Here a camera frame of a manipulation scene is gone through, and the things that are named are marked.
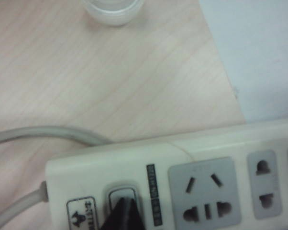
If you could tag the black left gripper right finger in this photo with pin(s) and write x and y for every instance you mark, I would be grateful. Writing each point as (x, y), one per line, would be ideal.
(133, 218)

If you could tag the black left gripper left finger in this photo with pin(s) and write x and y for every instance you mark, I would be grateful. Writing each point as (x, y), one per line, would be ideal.
(115, 218)

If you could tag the white power strip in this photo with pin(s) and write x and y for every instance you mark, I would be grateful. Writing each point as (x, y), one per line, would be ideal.
(206, 148)

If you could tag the upside-down clear plastic bottle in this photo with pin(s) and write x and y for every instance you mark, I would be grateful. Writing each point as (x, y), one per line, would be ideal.
(110, 19)

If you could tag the white paper sheet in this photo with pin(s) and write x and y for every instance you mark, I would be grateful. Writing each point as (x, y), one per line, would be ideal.
(254, 60)

